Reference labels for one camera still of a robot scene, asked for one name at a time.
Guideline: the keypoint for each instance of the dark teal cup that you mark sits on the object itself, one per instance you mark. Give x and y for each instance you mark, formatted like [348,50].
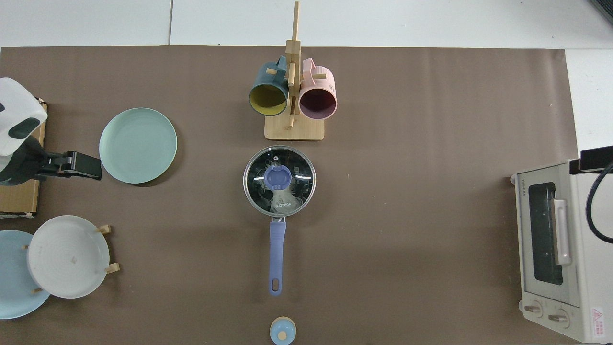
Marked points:
[261,76]

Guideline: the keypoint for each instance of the black flat object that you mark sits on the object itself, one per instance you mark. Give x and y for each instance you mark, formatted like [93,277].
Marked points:
[606,7]

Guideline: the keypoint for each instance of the light blue plate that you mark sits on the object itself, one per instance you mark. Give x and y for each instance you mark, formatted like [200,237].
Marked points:
[12,282]

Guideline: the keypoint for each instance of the pale toaster oven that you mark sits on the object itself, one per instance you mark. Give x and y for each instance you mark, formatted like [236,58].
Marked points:
[594,278]

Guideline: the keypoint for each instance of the brown table cloth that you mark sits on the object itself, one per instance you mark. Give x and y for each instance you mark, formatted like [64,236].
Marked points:
[431,239]

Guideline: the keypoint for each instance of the small blue round thing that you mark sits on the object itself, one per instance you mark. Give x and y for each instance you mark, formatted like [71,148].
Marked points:
[282,330]

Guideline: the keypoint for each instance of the wooden cup stand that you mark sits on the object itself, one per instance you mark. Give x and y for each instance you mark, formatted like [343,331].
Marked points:
[294,132]

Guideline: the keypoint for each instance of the mint green plate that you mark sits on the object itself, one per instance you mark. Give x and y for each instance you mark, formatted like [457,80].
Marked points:
[139,143]

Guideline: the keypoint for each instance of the wooden plate rack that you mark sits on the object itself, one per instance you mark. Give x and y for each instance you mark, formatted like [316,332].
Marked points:
[114,268]

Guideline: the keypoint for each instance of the pale grey plate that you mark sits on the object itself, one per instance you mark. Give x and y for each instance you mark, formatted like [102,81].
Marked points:
[67,256]

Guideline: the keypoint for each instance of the glass lid with blue knob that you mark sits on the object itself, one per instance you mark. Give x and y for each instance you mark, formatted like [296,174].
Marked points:
[277,176]

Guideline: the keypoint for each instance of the pink cup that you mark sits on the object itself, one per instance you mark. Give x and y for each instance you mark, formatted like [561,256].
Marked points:
[329,84]

